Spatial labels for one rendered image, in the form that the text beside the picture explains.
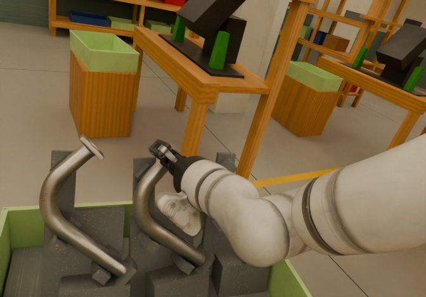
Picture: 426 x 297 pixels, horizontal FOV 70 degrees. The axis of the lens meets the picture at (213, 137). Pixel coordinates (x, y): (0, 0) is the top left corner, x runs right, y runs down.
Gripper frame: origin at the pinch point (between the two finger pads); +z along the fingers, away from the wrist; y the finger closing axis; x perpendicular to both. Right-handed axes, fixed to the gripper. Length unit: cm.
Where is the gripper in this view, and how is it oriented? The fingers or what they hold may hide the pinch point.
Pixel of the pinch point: (167, 161)
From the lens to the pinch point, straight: 61.4
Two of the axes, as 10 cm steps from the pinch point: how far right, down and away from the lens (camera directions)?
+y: -5.7, -6.7, -4.8
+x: -6.5, 7.2, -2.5
